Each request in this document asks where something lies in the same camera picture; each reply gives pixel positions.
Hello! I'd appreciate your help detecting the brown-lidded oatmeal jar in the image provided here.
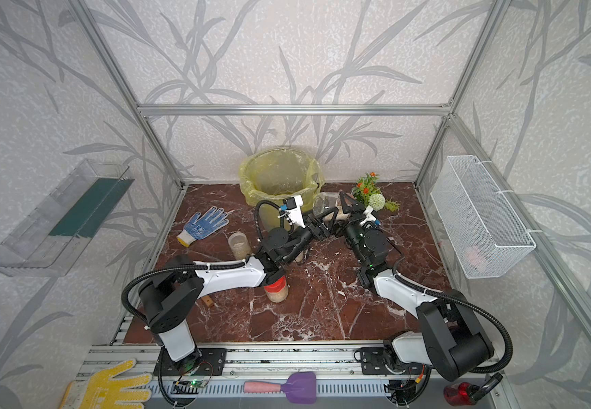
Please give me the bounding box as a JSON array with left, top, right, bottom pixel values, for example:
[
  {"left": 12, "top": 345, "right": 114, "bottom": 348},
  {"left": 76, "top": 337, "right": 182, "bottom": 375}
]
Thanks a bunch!
[{"left": 313, "top": 192, "right": 350, "bottom": 223}]

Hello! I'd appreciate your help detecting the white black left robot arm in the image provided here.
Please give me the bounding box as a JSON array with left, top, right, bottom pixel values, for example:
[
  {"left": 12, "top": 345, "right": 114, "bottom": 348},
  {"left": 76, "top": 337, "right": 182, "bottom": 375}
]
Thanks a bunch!
[{"left": 121, "top": 223, "right": 331, "bottom": 363}]

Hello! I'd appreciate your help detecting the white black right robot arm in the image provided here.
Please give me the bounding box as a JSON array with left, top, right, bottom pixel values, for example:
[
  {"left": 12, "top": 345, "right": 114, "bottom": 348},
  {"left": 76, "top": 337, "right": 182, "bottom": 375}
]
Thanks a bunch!
[{"left": 336, "top": 191, "right": 514, "bottom": 381}]

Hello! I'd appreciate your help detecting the red-lidded oatmeal jar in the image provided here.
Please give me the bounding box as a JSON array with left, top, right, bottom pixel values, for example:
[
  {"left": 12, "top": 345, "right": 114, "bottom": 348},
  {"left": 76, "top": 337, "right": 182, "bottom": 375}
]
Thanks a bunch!
[{"left": 264, "top": 276, "right": 289, "bottom": 303}]

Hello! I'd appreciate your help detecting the open glass jar with oatmeal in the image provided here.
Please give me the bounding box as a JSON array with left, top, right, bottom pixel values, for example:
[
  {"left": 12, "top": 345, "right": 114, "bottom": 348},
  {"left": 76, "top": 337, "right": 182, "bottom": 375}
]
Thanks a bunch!
[{"left": 228, "top": 232, "right": 252, "bottom": 260}]

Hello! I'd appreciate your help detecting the potted artificial flower plant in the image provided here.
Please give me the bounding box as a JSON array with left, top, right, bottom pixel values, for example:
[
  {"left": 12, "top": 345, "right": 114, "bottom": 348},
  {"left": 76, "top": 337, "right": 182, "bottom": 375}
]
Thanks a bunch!
[{"left": 352, "top": 172, "right": 399, "bottom": 212}]

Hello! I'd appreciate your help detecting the yellow plastic bin liner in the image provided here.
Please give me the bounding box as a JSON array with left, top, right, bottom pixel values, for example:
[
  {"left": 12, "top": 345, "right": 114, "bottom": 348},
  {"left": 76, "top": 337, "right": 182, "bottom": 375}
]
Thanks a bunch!
[{"left": 239, "top": 148, "right": 324, "bottom": 211}]

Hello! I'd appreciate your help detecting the blue dotted white work glove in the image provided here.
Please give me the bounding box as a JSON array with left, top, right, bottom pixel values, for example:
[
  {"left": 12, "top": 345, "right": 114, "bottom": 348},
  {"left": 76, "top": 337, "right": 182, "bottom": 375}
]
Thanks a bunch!
[{"left": 177, "top": 206, "right": 229, "bottom": 247}]

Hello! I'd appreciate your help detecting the pink item in basket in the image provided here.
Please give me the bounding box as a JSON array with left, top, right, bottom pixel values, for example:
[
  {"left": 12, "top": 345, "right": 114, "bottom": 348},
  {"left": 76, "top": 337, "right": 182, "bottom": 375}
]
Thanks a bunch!
[{"left": 465, "top": 246, "right": 488, "bottom": 274}]

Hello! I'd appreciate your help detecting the red black handheld tool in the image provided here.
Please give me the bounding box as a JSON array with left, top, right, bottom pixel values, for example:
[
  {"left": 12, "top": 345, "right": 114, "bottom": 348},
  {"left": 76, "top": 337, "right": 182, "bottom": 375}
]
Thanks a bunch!
[{"left": 443, "top": 373, "right": 503, "bottom": 407}]

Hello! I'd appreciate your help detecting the yellow dotted glove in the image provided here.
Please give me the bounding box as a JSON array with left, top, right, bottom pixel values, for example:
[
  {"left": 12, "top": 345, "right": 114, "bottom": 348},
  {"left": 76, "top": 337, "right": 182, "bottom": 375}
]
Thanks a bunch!
[{"left": 60, "top": 359, "right": 152, "bottom": 409}]

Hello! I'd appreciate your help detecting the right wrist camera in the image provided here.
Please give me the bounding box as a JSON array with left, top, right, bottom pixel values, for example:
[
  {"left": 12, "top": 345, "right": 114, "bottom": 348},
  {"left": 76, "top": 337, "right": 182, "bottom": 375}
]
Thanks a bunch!
[{"left": 360, "top": 206, "right": 381, "bottom": 228}]

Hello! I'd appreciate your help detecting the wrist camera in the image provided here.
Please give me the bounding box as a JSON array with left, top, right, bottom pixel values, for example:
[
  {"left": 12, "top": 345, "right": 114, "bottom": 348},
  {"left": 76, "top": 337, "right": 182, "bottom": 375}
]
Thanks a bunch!
[
  {"left": 278, "top": 195, "right": 305, "bottom": 228},
  {"left": 360, "top": 206, "right": 381, "bottom": 228}
]

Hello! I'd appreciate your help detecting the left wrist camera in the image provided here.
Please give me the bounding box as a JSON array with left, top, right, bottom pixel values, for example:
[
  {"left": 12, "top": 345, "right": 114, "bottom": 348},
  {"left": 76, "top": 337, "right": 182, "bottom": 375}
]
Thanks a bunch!
[{"left": 278, "top": 195, "right": 305, "bottom": 228}]

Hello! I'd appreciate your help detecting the blue wooden-handled garden fork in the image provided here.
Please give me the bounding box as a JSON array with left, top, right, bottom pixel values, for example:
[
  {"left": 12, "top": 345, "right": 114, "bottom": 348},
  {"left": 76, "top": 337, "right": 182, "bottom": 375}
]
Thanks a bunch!
[{"left": 201, "top": 296, "right": 215, "bottom": 308}]

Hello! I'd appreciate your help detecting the white wire mesh basket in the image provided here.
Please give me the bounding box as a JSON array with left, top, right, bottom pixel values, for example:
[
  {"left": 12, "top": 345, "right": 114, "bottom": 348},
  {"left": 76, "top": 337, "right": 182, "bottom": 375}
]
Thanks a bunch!
[{"left": 430, "top": 155, "right": 536, "bottom": 279}]

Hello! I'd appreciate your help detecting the purple pink-handled scoop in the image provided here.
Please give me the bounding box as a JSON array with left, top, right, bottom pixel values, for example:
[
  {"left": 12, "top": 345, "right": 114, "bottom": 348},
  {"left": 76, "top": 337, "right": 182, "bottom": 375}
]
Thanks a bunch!
[{"left": 244, "top": 372, "right": 317, "bottom": 405}]

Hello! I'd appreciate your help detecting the clear plastic wall shelf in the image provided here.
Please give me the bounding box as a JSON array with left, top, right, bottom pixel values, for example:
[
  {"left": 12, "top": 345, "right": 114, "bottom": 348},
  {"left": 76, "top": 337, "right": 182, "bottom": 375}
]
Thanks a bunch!
[{"left": 0, "top": 160, "right": 134, "bottom": 277}]

